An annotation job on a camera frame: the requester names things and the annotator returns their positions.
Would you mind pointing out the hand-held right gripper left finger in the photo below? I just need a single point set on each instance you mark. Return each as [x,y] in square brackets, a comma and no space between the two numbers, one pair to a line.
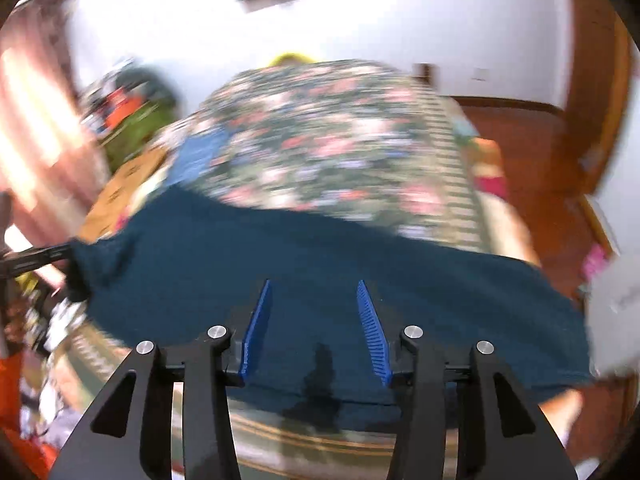
[257,330]

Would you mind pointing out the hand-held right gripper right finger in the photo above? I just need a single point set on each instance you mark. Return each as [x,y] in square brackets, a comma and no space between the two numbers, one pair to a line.
[372,330]

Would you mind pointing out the green storage box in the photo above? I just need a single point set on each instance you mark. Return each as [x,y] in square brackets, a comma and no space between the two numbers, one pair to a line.
[135,135]

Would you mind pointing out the striped patchwork quilt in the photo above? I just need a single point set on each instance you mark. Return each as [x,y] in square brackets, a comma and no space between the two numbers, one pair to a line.
[197,157]

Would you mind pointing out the white cloth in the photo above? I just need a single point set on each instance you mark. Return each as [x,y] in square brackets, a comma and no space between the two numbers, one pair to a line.
[617,315]

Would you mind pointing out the dark pants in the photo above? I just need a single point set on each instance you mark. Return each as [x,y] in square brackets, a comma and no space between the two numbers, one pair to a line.
[300,260]

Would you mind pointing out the orange box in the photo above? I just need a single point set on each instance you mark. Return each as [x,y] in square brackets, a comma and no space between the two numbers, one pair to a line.
[119,105]

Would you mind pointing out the white wall outlet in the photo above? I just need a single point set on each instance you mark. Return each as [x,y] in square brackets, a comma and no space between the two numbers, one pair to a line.
[480,74]

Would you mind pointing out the wooden bed post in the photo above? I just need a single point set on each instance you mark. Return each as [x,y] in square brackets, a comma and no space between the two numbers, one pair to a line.
[423,73]

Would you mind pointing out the brown wooden door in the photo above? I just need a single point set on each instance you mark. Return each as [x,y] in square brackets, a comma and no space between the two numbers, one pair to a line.
[595,60]

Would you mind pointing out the floral blanket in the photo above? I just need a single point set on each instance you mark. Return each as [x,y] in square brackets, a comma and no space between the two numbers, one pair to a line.
[325,150]

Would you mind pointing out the grey plush pillow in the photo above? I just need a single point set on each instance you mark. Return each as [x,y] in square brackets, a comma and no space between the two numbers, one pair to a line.
[155,85]

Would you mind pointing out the orange cloth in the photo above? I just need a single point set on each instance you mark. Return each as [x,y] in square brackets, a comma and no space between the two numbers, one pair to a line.
[17,400]

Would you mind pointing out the pink curtain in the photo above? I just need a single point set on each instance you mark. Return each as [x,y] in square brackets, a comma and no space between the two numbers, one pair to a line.
[35,110]

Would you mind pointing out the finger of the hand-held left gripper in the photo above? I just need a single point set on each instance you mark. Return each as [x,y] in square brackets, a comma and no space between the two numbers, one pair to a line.
[35,257]

